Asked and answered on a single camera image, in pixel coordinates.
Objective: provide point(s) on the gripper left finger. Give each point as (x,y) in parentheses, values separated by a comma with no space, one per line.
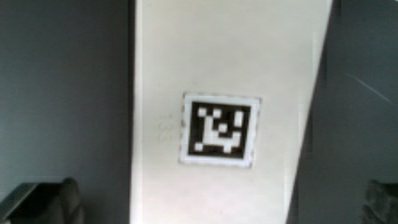
(42,203)

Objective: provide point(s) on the white cabinet top block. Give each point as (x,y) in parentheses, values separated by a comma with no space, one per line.
(225,63)

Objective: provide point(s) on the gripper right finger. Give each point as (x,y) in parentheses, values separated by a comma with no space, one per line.
(380,203)

